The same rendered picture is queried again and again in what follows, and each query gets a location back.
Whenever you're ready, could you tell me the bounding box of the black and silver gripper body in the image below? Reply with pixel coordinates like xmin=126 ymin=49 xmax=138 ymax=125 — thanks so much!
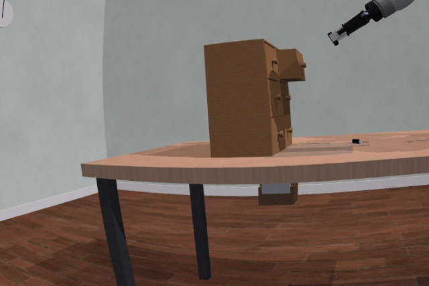
xmin=363 ymin=1 xmax=383 ymax=22

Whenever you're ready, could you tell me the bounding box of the brown wooden chest of drawers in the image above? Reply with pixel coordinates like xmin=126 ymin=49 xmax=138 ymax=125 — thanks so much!
xmin=204 ymin=39 xmax=292 ymax=158

